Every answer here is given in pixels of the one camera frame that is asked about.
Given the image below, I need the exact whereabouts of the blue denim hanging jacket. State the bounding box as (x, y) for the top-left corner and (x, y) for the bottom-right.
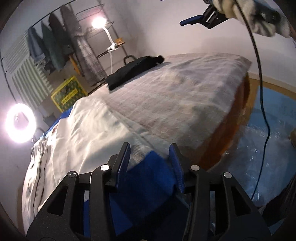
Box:
(27, 27), (47, 65)

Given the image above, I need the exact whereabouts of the plaid-sheeted bed mattress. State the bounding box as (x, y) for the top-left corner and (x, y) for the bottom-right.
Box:
(94, 53), (251, 170)

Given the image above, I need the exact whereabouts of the folded black garment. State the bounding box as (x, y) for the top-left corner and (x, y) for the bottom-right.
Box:
(106, 55), (165, 91)

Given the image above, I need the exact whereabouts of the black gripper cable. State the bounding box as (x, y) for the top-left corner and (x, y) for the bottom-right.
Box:
(233, 0), (272, 201)

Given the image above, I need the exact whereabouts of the dark green hanging jacket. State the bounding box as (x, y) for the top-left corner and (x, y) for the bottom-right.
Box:
(41, 22), (66, 71)

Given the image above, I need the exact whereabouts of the white and blue jacket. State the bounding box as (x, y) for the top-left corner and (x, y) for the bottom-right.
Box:
(22, 97), (179, 235)

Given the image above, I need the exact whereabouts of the bright ring light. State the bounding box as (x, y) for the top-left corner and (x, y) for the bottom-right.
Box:
(4, 103), (37, 144)

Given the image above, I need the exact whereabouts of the clear plastic wrap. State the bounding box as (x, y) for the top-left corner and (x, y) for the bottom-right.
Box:
(221, 126), (295, 206)

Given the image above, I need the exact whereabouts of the gloved right hand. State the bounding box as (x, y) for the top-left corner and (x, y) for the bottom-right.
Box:
(205, 0), (291, 38)

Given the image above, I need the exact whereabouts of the white clip-on desk lamp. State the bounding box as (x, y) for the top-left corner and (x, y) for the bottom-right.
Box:
(91, 15), (117, 75)

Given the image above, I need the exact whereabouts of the yellow green storage box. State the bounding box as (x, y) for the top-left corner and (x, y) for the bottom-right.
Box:
(51, 76), (88, 113)

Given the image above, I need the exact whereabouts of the grey plaid hanging coat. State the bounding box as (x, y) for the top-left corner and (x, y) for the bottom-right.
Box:
(60, 5), (107, 85)

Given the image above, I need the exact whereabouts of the striped white green wall cloth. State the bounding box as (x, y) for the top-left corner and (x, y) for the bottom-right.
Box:
(4, 33), (53, 110)

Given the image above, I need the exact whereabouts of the blue floor mat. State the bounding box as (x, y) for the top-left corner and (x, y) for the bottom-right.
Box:
(209, 88), (295, 206)

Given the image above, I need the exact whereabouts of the black hanging coat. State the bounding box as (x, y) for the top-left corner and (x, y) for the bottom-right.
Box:
(49, 13), (74, 56)

